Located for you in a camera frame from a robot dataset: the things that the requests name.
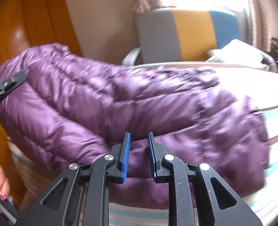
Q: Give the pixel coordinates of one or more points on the purple quilted down jacket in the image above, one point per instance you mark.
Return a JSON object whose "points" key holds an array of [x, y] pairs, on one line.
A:
{"points": [[73, 110]]}

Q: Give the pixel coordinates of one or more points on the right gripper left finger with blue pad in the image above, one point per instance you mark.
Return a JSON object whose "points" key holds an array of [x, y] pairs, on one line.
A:
{"points": [[80, 193]]}

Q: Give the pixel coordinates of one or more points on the grey yellow blue sofa chair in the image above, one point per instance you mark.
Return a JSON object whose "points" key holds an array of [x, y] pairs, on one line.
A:
{"points": [[177, 35]]}

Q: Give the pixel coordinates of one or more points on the white deer print pillow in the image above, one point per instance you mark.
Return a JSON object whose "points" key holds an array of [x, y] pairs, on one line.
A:
{"points": [[236, 52]]}

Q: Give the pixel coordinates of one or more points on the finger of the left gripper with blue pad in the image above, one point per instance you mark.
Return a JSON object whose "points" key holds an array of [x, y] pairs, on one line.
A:
{"points": [[9, 85]]}

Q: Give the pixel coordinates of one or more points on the wooden wardrobe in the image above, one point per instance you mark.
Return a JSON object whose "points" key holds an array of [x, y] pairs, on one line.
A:
{"points": [[28, 23]]}

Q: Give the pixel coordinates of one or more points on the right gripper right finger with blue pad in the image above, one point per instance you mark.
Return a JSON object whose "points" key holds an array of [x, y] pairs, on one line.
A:
{"points": [[198, 195]]}

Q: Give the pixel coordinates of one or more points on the right patterned curtain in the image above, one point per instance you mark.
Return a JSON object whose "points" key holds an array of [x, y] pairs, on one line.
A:
{"points": [[261, 24]]}

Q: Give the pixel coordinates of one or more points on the striped bed sheet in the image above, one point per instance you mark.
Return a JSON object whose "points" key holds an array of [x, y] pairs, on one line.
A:
{"points": [[261, 86]]}

